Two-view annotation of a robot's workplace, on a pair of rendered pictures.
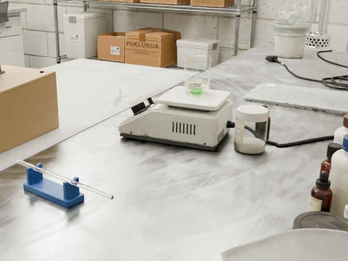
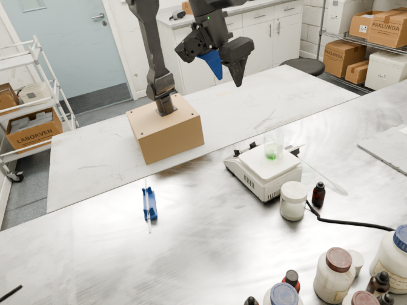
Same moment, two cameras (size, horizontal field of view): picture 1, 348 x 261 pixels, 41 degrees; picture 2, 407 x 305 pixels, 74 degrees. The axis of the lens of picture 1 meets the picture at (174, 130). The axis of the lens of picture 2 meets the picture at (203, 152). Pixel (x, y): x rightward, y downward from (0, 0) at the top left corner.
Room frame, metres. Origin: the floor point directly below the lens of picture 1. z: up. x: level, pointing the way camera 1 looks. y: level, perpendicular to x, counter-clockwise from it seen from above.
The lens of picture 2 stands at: (0.39, -0.33, 1.45)
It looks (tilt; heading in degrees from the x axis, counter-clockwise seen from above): 37 degrees down; 48
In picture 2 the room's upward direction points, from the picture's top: 9 degrees counter-clockwise
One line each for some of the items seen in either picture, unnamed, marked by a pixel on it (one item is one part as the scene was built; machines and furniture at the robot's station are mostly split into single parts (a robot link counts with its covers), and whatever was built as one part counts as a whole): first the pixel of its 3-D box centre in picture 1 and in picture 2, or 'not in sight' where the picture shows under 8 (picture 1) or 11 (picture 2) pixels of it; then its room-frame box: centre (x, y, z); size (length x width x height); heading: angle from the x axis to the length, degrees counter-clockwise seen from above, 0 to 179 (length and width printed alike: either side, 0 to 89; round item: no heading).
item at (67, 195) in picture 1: (52, 183); (148, 201); (0.62, 0.18, 0.92); 0.10 x 0.03 x 0.04; 55
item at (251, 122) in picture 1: (250, 129); (292, 201); (0.82, -0.14, 0.94); 0.06 x 0.06 x 0.08
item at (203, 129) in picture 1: (181, 117); (261, 166); (0.89, -0.01, 0.94); 0.22 x 0.13 x 0.08; 70
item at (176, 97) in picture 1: (194, 97); (268, 159); (0.88, -0.04, 0.98); 0.12 x 0.12 x 0.01; 70
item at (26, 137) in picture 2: not in sight; (20, 103); (0.82, 2.35, 0.59); 0.65 x 0.48 x 0.93; 155
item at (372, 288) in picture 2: not in sight; (379, 284); (0.73, -0.35, 0.94); 0.03 x 0.03 x 0.08
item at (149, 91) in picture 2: not in sight; (160, 86); (0.90, 0.38, 1.10); 0.09 x 0.07 x 0.06; 170
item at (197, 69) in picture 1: (196, 74); (272, 143); (0.90, -0.04, 1.02); 0.06 x 0.05 x 0.08; 96
